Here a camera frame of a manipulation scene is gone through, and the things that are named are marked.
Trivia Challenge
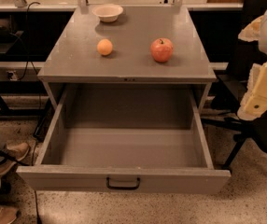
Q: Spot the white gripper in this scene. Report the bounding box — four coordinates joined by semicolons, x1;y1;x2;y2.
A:
237;16;267;120

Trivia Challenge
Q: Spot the red apple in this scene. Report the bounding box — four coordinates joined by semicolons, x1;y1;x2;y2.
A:
150;38;174;63

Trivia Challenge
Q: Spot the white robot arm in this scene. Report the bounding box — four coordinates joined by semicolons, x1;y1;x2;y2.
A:
237;10;267;120

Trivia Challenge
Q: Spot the open grey top drawer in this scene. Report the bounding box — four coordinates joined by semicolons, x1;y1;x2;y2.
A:
18;84;231;194

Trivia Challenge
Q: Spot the black office chair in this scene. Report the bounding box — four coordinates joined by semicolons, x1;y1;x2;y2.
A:
203;0;267;170

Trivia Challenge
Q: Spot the orange fruit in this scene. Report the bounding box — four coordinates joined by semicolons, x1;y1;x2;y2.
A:
97;39;113;56

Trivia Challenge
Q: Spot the white paper bowl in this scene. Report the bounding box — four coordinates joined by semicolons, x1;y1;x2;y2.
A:
92;4;123;22

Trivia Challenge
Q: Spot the grey metal cabinet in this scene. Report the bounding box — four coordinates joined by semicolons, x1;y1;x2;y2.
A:
37;5;218;110

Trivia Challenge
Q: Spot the tan shoe upper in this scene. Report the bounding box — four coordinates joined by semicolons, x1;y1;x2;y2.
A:
0;143;30;176

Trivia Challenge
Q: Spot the tan shoe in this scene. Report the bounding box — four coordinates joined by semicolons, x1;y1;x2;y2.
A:
0;143;30;176
0;205;19;224

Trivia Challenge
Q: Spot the tan shoe lower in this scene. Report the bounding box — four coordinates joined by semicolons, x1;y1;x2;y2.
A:
0;205;19;224

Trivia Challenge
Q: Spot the black drawer handle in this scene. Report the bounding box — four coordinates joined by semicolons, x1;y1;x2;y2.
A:
105;177;140;190

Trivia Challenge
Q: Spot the black power cable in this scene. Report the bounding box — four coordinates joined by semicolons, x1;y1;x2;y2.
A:
8;1;42;82

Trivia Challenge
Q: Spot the wall power outlet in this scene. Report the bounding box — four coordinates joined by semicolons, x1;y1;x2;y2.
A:
7;71;18;81

